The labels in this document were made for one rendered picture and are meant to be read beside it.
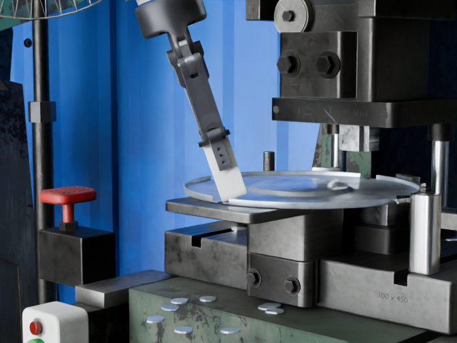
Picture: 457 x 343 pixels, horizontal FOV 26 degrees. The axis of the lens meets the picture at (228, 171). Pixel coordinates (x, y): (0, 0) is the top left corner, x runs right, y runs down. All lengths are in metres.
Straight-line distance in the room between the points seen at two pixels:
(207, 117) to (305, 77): 0.20
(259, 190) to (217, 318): 0.16
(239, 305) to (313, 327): 0.13
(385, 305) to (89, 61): 2.39
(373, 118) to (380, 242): 0.15
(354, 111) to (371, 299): 0.24
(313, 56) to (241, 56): 1.73
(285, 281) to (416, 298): 0.16
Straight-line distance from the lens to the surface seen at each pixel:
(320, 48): 1.21
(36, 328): 1.27
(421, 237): 1.12
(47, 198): 1.37
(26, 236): 2.82
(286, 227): 1.18
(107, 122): 3.40
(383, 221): 1.25
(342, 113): 1.25
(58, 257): 1.38
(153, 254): 3.29
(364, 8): 1.17
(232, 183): 1.11
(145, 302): 1.28
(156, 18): 1.08
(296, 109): 1.29
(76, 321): 1.27
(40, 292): 2.07
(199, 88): 1.06
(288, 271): 1.19
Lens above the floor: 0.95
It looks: 7 degrees down
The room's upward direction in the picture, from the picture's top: straight up
